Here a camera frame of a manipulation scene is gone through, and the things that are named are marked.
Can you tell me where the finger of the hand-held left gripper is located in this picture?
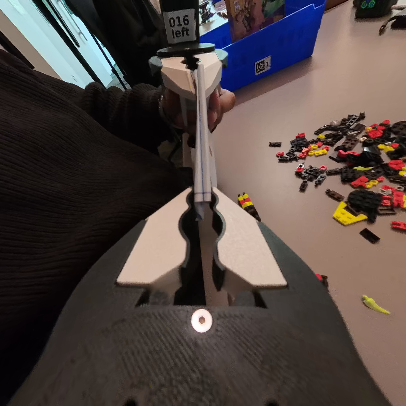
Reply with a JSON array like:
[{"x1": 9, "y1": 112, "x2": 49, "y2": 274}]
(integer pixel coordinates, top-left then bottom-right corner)
[
  {"x1": 198, "y1": 57, "x2": 222, "y2": 96},
  {"x1": 160, "y1": 57, "x2": 196, "y2": 99}
]

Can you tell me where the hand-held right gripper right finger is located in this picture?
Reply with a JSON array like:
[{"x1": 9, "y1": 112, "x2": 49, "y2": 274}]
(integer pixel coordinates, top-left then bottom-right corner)
[{"x1": 211, "y1": 187, "x2": 288, "y2": 301}]

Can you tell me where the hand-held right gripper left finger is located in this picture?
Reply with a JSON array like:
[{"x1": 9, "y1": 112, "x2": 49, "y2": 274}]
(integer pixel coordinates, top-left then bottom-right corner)
[{"x1": 116, "y1": 187, "x2": 195, "y2": 298}]

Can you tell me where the long black lego assembly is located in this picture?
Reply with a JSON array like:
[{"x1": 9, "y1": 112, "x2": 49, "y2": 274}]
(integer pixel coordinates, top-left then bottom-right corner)
[{"x1": 238, "y1": 192, "x2": 261, "y2": 222}]

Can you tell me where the pale blue lego instruction booklet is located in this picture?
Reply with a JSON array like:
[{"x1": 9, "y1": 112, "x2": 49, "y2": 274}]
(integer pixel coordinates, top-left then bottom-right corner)
[{"x1": 191, "y1": 63, "x2": 217, "y2": 305}]

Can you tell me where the pile of lego pieces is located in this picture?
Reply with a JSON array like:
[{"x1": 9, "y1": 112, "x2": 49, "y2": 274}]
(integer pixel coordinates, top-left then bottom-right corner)
[{"x1": 269, "y1": 112, "x2": 406, "y2": 245}]

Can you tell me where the person's left forearm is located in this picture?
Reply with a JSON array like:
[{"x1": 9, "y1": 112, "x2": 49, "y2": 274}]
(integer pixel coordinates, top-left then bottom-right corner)
[{"x1": 81, "y1": 82, "x2": 165, "y2": 153}]

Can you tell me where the printed cardboard lego box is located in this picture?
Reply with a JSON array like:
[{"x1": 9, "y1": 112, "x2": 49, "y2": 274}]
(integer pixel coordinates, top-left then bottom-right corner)
[{"x1": 225, "y1": 0, "x2": 286, "y2": 43}]

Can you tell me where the yellow-green lego horn piece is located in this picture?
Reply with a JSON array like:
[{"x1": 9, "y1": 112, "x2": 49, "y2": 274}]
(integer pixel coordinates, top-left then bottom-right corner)
[{"x1": 362, "y1": 295, "x2": 391, "y2": 315}]

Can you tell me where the person's left hand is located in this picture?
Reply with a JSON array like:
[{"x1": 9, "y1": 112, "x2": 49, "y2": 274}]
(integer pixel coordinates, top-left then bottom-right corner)
[{"x1": 159, "y1": 85, "x2": 236, "y2": 137}]

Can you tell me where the blue plastic bin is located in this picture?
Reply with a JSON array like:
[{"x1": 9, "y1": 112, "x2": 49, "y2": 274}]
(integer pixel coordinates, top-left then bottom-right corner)
[{"x1": 200, "y1": 0, "x2": 327, "y2": 92}]

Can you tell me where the black tripod stand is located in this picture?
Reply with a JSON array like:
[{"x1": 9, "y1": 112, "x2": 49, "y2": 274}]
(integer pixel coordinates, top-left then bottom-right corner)
[{"x1": 32, "y1": 0, "x2": 130, "y2": 91}]

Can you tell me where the black device with green light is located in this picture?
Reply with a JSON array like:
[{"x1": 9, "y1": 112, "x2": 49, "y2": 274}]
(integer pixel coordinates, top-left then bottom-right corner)
[{"x1": 355, "y1": 0, "x2": 397, "y2": 19}]

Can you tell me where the black strap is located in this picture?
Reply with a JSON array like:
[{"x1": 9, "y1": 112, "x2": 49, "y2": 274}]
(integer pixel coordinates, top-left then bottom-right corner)
[{"x1": 379, "y1": 14, "x2": 406, "y2": 35}]

